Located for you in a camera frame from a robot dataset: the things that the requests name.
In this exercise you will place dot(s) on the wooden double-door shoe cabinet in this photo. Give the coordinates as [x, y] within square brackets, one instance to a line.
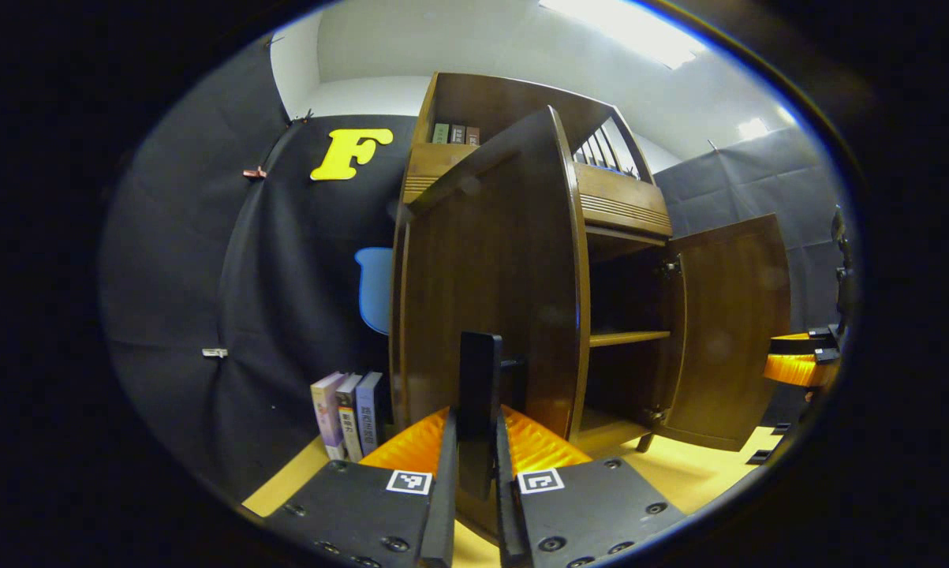
[490, 99]

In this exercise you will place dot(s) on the green book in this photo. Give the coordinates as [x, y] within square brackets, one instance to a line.
[440, 133]

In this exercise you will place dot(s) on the small ceiling light panel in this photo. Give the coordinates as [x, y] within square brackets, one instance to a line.
[752, 128]

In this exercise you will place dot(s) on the wooden shoe cabinet door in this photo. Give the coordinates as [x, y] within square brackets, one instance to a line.
[490, 276]
[726, 331]

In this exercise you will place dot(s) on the brown book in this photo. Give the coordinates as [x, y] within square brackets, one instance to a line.
[472, 136]

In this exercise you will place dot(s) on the blue chair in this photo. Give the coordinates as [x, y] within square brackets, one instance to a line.
[375, 288]

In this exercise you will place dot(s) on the copper clip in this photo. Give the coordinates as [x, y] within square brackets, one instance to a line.
[255, 172]

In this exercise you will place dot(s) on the white clip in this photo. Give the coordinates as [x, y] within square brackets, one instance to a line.
[215, 353]

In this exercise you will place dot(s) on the black and white book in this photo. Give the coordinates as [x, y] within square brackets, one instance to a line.
[349, 422]

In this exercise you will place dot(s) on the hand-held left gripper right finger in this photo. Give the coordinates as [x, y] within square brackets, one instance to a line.
[509, 521]

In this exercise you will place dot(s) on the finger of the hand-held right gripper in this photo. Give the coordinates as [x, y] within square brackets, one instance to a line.
[797, 369]

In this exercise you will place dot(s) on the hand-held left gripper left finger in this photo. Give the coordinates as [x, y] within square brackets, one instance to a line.
[442, 521]

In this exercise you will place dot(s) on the dark grey book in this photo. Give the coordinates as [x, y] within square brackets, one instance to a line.
[457, 134]

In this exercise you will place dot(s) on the blue book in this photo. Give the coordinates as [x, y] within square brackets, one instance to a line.
[369, 414]

